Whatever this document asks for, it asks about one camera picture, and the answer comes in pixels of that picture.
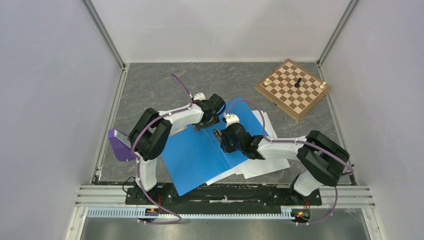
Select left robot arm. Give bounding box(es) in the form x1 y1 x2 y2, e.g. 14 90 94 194
128 93 226 204

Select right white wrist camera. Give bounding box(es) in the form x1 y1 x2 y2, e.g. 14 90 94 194
223 113 240 127

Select metal spine folder clip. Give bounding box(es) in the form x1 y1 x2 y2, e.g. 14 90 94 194
212 129 222 144

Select printed white paper sheet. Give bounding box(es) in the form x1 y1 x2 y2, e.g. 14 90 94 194
205 168 236 186

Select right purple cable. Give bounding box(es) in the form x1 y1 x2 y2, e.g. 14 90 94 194
225 98 355 226

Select slotted cable duct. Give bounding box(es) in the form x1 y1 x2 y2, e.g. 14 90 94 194
87 207 300 220

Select cream chess piece right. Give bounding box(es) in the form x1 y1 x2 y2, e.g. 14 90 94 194
319 81 327 90

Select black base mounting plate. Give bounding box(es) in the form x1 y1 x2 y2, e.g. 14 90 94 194
125 182 322 215

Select black chess piece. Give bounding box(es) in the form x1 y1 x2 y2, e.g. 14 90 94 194
294 78 302 88

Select wooden chessboard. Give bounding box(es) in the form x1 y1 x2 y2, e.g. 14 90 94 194
254 58 332 122

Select purple camera stand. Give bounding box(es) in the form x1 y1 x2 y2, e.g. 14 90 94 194
107 128 136 162

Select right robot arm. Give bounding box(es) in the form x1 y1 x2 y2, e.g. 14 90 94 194
219 123 353 204

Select blue file folder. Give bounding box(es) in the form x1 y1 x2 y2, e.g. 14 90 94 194
160 96 266 197

